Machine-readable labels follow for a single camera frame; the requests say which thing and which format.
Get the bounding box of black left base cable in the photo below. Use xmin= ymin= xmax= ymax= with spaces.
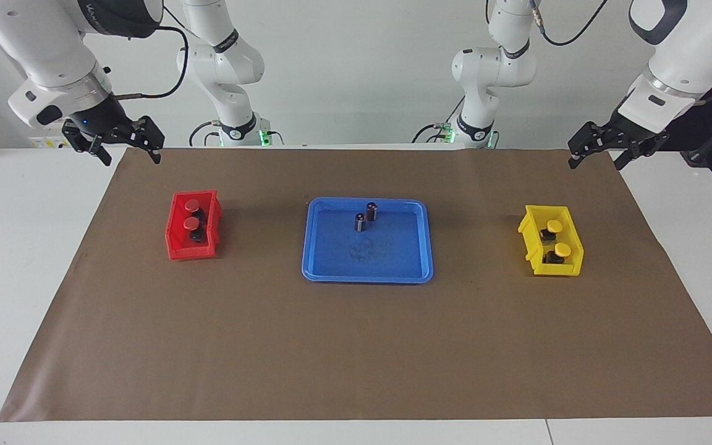
xmin=412 ymin=96 xmax=465 ymax=144

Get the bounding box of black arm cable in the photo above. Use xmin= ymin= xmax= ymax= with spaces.
xmin=529 ymin=0 xmax=610 ymax=48
xmin=115 ymin=6 xmax=190 ymax=100

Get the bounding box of brown paper mat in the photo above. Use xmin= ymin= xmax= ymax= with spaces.
xmin=0 ymin=146 xmax=712 ymax=423

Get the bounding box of red plastic bin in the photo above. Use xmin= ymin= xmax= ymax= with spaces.
xmin=165 ymin=189 xmax=223 ymax=261

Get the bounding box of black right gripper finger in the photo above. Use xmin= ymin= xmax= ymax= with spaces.
xmin=112 ymin=116 xmax=166 ymax=165
xmin=61 ymin=121 xmax=113 ymax=167

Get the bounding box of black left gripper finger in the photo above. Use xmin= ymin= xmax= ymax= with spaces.
xmin=613 ymin=140 xmax=653 ymax=171
xmin=567 ymin=121 xmax=613 ymax=170

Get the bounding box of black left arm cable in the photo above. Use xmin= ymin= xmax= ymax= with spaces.
xmin=529 ymin=0 xmax=610 ymax=48

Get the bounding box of blue plastic tray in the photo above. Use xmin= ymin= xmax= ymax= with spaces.
xmin=301 ymin=197 xmax=434 ymax=284

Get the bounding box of black right base cable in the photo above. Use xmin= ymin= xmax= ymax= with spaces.
xmin=189 ymin=121 xmax=286 ymax=148

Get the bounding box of yellow plastic bin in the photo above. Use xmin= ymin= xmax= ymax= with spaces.
xmin=517 ymin=205 xmax=585 ymax=277

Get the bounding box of black base cable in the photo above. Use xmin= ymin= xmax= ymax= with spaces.
xmin=412 ymin=96 xmax=465 ymax=144
xmin=189 ymin=121 xmax=286 ymax=148

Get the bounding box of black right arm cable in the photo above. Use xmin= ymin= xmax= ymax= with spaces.
xmin=115 ymin=6 xmax=190 ymax=100

